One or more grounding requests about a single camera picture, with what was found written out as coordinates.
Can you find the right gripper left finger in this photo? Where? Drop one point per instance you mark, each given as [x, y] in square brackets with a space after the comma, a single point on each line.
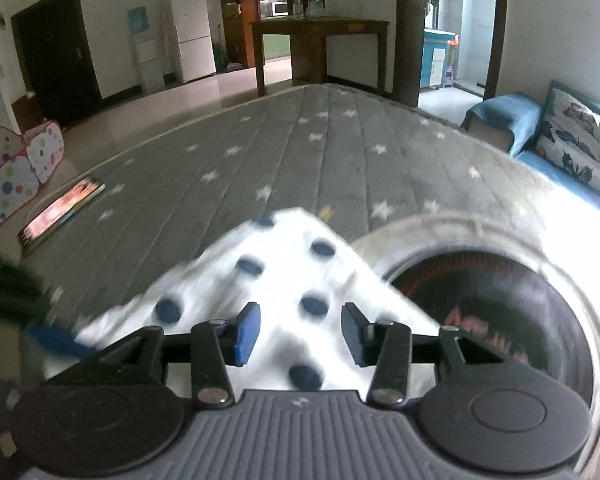
[214, 346]

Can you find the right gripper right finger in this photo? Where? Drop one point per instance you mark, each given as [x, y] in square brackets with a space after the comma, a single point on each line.
[384, 345]

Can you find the white polka dot garment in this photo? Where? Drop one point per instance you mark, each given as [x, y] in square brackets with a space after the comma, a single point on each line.
[300, 273]

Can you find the grey star quilted mat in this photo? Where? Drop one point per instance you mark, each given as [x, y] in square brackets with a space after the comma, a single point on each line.
[459, 230]

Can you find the book on mat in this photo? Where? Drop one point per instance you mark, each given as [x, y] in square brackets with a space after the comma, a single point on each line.
[53, 216]

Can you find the blue sofa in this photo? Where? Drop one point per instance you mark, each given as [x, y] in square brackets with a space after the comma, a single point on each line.
[511, 122]

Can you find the polka dot play tent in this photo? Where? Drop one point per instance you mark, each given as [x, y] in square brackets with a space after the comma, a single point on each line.
[27, 161]

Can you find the water dispenser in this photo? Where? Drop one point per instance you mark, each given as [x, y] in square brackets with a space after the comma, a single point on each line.
[145, 51]

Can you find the butterfly pillow left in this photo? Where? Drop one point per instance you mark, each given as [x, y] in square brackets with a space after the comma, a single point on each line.
[569, 135]

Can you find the blue white cabinet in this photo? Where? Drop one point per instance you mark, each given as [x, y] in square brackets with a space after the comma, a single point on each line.
[438, 50]

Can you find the dark wooden table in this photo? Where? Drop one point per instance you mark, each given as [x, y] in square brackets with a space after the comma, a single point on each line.
[308, 45]

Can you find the white refrigerator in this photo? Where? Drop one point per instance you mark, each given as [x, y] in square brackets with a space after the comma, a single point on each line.
[192, 41]

